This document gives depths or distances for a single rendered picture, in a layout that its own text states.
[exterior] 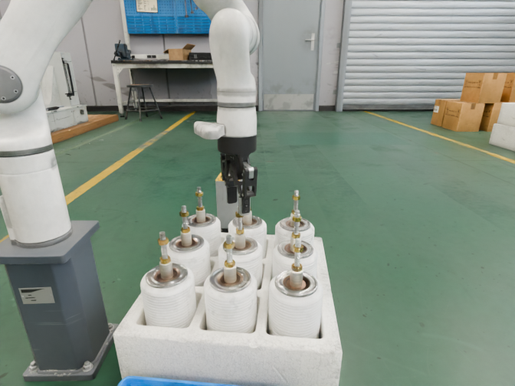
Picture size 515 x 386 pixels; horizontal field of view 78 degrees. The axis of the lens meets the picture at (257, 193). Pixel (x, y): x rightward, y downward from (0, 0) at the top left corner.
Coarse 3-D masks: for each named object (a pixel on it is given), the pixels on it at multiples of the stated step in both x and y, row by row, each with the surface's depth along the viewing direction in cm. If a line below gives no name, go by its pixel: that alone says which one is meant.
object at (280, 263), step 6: (276, 246) 69; (276, 252) 67; (276, 258) 66; (282, 258) 65; (288, 258) 64; (306, 258) 64; (312, 258) 65; (276, 264) 66; (282, 264) 65; (288, 264) 64; (306, 264) 64; (312, 264) 65; (276, 270) 67; (282, 270) 65; (306, 270) 64; (312, 270) 66
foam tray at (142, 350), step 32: (320, 256) 78; (128, 320) 58; (192, 320) 58; (320, 320) 60; (128, 352) 56; (160, 352) 55; (192, 352) 55; (224, 352) 54; (256, 352) 53; (288, 352) 52; (320, 352) 52; (256, 384) 56; (288, 384) 55; (320, 384) 54
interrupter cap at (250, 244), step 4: (248, 240) 70; (252, 240) 71; (248, 244) 69; (252, 244) 69; (256, 244) 69; (224, 248) 67; (232, 248) 68; (236, 248) 68; (244, 248) 68; (248, 248) 68; (252, 248) 68; (256, 248) 67; (232, 252) 66; (236, 252) 66; (240, 252) 66; (244, 252) 66; (248, 252) 66; (252, 252) 66
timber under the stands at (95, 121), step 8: (96, 120) 372; (104, 120) 387; (112, 120) 408; (72, 128) 321; (80, 128) 333; (88, 128) 349; (96, 128) 366; (56, 136) 291; (64, 136) 304; (72, 136) 317
